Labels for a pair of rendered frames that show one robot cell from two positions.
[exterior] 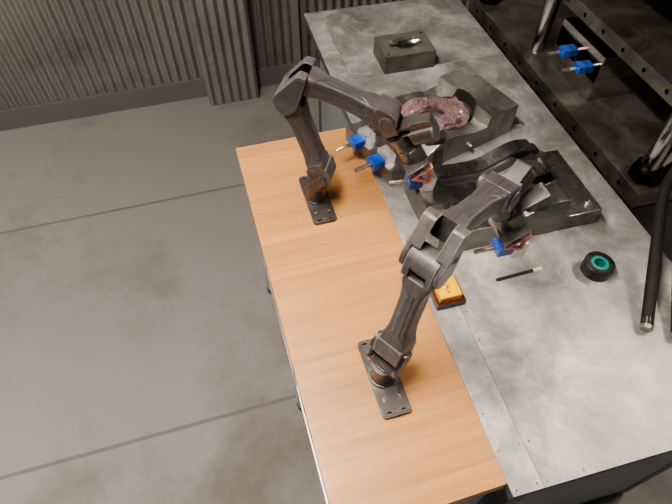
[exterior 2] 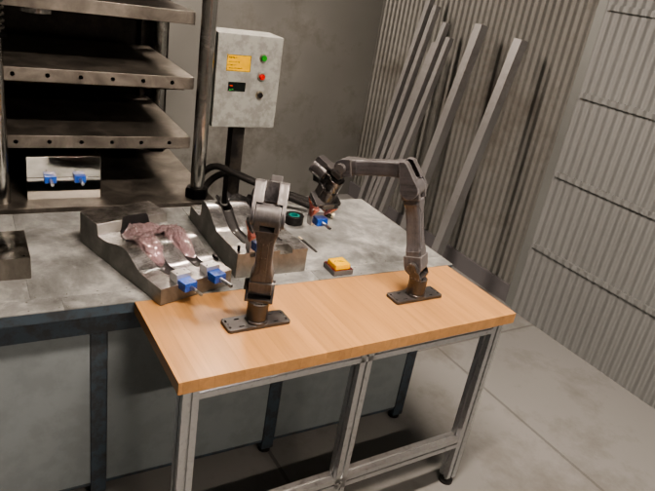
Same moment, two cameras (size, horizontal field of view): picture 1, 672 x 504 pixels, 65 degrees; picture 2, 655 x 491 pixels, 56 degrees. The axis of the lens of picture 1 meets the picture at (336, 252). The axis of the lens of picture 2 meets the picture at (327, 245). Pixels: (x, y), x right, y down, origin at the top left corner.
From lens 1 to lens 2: 214 cm
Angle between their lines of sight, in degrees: 81
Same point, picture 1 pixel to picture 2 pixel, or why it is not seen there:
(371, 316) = (370, 298)
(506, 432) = not seen: hidden behind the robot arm
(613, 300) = not seen: hidden behind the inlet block
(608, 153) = (171, 201)
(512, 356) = (371, 254)
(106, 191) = not seen: outside the picture
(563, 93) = (86, 203)
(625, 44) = (112, 137)
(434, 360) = (390, 279)
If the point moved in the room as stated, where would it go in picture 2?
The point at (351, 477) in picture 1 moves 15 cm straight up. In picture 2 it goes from (482, 309) to (494, 270)
